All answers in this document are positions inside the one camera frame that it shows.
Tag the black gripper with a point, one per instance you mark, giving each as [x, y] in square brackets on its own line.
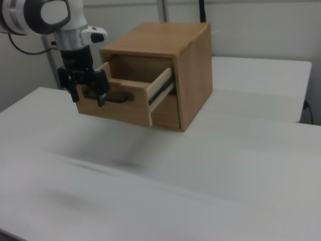
[76, 59]

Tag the wooden drawer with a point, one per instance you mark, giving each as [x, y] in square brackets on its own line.
[166, 113]
[125, 105]

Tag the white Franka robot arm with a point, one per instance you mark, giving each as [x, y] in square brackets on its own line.
[57, 15]

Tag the closed wooden drawer front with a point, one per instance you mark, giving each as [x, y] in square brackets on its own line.
[166, 113]

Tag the wooden drawer cabinet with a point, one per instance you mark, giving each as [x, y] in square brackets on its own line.
[193, 72]

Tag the black pole behind cabinet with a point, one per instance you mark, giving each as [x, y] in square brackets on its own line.
[202, 11]

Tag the grey metal frame post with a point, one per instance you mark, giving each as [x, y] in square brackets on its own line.
[51, 65]

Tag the black drawer slide rail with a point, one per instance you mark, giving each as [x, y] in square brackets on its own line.
[160, 91]

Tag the grey wall frame strip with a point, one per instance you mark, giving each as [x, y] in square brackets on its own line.
[162, 10]

